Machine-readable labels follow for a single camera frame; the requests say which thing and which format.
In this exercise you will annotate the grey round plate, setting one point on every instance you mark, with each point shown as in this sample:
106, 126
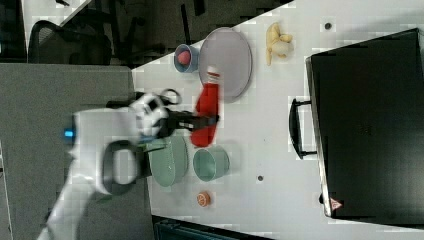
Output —
230, 53

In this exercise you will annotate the green oval colander basket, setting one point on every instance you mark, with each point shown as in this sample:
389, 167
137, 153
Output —
168, 159

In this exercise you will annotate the strawberry in blue bowl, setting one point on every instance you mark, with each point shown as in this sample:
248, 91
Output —
184, 58

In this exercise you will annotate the dark teal crate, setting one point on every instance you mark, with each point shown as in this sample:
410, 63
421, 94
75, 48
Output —
169, 229

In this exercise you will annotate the black toaster oven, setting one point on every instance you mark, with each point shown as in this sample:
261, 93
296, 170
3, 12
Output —
367, 110

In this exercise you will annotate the green cup with handle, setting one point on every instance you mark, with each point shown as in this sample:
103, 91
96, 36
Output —
211, 163

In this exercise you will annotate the small blue bowl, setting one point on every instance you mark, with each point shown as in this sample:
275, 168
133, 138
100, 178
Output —
193, 66

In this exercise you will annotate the red plush ketchup bottle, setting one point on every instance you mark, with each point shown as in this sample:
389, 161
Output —
207, 106

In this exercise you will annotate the orange slice toy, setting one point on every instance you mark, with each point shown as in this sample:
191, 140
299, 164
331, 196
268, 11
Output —
203, 199

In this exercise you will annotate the black office chair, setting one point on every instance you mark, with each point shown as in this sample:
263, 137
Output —
52, 44

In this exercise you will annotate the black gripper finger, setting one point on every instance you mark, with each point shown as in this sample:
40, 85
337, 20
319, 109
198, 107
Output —
199, 122

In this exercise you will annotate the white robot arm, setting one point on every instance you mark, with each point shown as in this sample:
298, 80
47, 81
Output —
108, 145

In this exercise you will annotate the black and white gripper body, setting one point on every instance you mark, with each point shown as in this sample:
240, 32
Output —
154, 120

